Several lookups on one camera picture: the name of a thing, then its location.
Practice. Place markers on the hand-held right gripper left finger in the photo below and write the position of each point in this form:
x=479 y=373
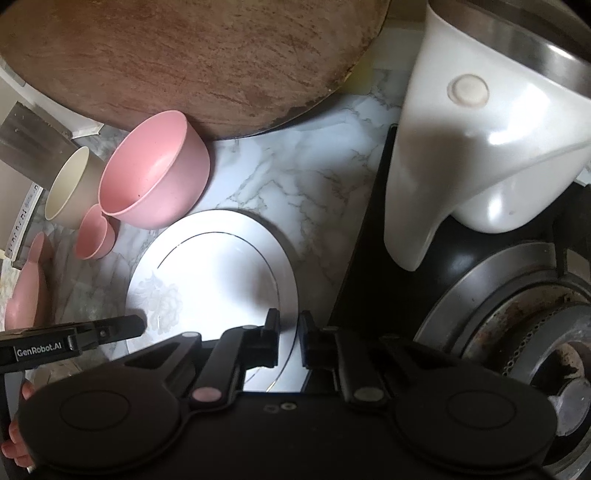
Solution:
x=272 y=339

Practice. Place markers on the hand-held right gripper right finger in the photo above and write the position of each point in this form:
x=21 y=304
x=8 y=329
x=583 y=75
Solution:
x=305 y=341

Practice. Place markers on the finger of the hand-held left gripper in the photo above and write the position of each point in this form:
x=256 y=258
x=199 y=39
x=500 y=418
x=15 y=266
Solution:
x=122 y=326

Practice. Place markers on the white plate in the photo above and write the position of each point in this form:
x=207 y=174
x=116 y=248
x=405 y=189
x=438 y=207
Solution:
x=217 y=272

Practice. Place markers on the large pink bowl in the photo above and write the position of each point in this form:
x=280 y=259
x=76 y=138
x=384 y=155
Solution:
x=152 y=170

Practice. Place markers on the person's left hand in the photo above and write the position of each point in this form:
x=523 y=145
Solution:
x=16 y=438

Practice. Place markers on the pink plate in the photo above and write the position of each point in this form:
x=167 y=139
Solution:
x=27 y=295

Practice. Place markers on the small pink bowl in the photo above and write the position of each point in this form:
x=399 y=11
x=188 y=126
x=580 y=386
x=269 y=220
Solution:
x=92 y=235

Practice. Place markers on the black glass stove top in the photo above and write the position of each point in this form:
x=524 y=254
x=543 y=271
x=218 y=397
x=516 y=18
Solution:
x=369 y=258

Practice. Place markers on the white ruler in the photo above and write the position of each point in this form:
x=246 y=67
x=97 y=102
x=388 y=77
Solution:
x=25 y=221

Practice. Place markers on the beige bowl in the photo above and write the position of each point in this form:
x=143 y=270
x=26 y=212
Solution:
x=64 y=189

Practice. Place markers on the metal gas burner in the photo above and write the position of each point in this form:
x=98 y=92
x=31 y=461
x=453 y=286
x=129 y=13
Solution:
x=498 y=314

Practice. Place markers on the white plastic base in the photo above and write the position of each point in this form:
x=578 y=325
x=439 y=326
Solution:
x=87 y=130

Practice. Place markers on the steel cleaver blade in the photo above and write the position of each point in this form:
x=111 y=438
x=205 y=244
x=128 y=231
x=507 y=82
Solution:
x=32 y=143

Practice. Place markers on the white electric kettle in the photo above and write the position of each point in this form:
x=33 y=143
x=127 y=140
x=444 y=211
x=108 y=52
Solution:
x=461 y=161

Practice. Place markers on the black stove pan support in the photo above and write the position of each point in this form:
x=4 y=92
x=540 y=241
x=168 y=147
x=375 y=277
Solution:
x=565 y=261

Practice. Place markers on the round wooden cutting board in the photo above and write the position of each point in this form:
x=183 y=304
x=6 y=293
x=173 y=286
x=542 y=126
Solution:
x=184 y=60

